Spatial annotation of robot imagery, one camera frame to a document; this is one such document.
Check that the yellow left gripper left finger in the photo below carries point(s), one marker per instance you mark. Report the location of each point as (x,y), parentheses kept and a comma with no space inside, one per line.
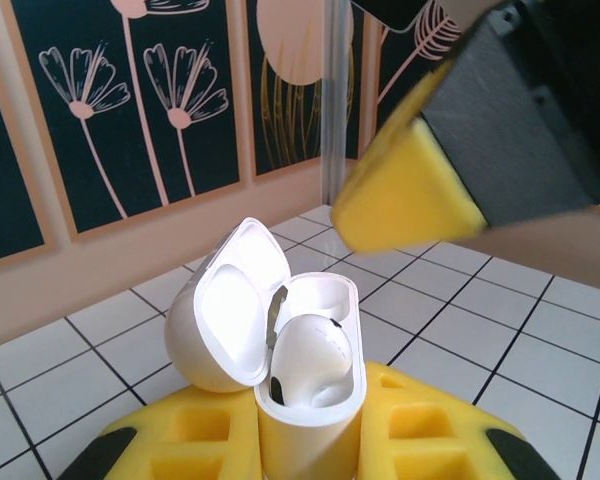
(195,450)

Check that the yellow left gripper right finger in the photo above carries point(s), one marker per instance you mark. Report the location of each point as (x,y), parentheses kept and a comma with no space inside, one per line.
(430,450)

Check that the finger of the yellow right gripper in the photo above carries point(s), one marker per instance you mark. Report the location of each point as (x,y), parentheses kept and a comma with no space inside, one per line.
(415,105)
(410,200)

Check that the white earbud charging case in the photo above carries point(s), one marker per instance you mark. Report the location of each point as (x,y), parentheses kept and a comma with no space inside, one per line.
(220,325)

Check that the dark panel feathers gold oval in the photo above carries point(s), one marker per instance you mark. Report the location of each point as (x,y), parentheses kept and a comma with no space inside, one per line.
(385,55)

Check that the dark panel peach disc grass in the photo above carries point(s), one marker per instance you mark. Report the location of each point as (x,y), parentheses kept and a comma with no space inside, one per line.
(300,125)

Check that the aluminium corner post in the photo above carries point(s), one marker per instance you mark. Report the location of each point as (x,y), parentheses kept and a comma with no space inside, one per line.
(337,100)

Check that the dark wall panel three flowers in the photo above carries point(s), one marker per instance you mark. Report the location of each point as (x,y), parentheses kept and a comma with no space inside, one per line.
(130,125)

